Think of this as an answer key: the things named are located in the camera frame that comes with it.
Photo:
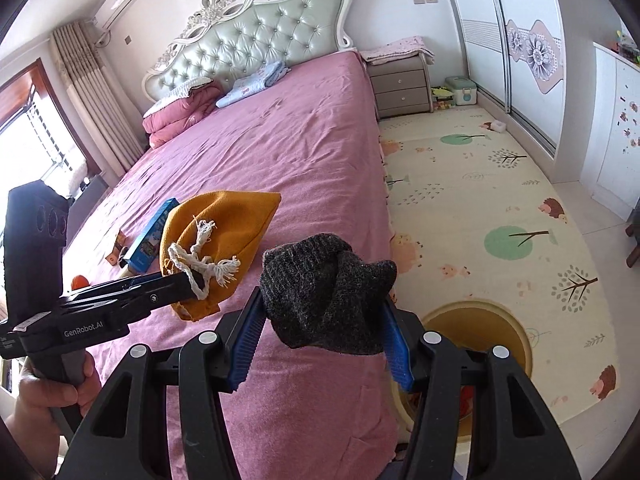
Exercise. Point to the mustard yellow knit cloth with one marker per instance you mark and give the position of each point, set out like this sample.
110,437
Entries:
235,220

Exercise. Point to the white sliding wardrobe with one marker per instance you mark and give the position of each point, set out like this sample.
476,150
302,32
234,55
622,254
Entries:
480,60

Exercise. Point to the folded pink quilt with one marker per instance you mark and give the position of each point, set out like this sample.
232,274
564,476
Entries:
175,122

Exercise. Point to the grey nightstand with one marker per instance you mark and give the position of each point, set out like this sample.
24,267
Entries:
400,85

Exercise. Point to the tufted green headboard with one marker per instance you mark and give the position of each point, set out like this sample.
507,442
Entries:
260,35

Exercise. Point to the dark stool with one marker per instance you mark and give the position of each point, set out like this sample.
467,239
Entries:
634,240

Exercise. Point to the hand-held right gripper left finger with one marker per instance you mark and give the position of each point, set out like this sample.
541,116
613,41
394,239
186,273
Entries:
247,342

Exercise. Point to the colourful toy pile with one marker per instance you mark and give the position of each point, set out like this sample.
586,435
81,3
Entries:
627,47

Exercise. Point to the white cabinet with stickers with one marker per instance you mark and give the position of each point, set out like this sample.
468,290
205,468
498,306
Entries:
610,135

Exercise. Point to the small brown box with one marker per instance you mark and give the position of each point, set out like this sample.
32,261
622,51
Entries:
120,250

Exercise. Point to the folded light blue cloth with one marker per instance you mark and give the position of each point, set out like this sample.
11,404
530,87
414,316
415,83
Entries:
250,85

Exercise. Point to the pink patterned cloth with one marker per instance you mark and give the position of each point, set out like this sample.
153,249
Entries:
395,47

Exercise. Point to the red orange item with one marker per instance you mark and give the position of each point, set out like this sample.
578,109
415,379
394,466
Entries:
467,400

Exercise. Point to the person's left hand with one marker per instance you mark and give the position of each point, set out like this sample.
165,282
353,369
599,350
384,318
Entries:
45,387

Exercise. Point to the cream play mat with trees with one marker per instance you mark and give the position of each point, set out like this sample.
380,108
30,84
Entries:
500,185

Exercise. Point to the white fluffy blanket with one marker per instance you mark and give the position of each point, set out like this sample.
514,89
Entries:
185,89

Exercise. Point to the beige curtain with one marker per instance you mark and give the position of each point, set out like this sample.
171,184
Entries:
95,100

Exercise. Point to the dark grey knit cloth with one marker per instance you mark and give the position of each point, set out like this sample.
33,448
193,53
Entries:
325,290

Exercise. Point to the round yellow bin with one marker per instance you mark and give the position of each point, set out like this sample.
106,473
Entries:
475,320

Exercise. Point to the orange carrot plush toy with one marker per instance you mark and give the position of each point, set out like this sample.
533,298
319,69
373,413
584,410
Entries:
79,282

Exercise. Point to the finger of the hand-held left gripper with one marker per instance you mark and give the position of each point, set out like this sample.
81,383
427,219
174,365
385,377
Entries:
150,279
150,302

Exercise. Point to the blue cardboard box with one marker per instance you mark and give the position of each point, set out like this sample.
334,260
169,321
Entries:
150,237

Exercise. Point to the grey bench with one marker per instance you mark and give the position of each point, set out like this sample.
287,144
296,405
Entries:
85,205

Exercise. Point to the window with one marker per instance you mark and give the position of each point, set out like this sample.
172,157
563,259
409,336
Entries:
30,125

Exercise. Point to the bed with pink sheet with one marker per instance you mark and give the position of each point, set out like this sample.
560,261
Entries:
300,160

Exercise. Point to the mint green storage box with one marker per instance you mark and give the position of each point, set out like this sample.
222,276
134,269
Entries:
460,91

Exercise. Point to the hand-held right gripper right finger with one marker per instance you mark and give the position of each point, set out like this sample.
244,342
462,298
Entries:
398,355

